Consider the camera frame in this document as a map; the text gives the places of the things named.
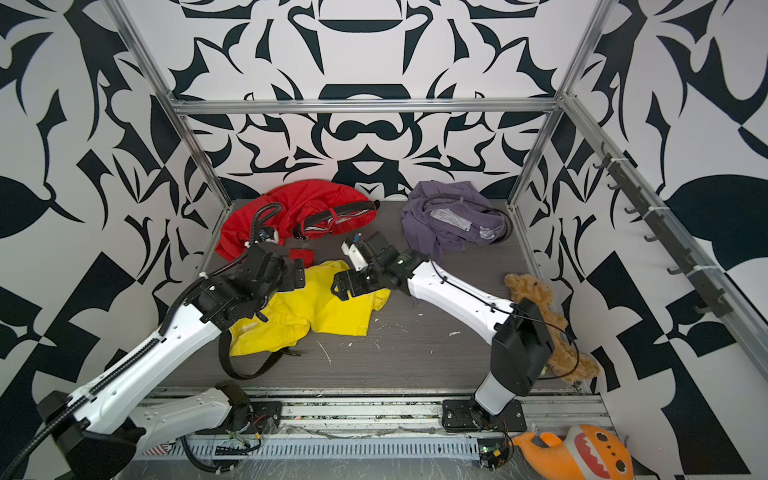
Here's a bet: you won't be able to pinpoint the yellow trousers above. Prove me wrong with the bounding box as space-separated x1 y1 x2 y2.
226 260 391 357

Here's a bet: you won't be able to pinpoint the purple trousers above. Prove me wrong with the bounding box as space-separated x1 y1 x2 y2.
401 180 512 263

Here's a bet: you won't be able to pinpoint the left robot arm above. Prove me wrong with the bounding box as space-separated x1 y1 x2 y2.
1 242 306 479

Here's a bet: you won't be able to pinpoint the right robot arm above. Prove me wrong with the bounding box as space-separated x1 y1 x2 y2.
331 232 555 416

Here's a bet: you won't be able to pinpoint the black belt in red trousers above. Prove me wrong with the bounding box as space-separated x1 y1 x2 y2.
292 200 380 240

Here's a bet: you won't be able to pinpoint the red trousers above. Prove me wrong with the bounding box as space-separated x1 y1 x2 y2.
215 179 375 261

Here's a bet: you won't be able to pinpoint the brown teddy bear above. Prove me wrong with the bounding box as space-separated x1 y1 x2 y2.
504 274 601 383

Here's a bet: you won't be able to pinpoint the orange monster plush toy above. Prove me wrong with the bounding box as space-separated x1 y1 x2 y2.
512 425 635 480

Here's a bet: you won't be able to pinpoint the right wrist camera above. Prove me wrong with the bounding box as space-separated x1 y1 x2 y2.
342 233 368 271

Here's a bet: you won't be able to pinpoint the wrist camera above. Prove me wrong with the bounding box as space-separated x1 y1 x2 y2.
249 226 280 246
342 233 368 271

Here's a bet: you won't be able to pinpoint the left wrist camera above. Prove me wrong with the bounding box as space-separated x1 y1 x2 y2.
249 226 280 246

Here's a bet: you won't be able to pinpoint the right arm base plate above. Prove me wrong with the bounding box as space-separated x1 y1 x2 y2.
441 399 527 433

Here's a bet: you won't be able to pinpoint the white cable duct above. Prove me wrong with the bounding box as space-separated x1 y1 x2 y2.
134 436 481 461

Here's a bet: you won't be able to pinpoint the black coat hook rail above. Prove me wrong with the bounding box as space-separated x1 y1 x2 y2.
596 151 733 318

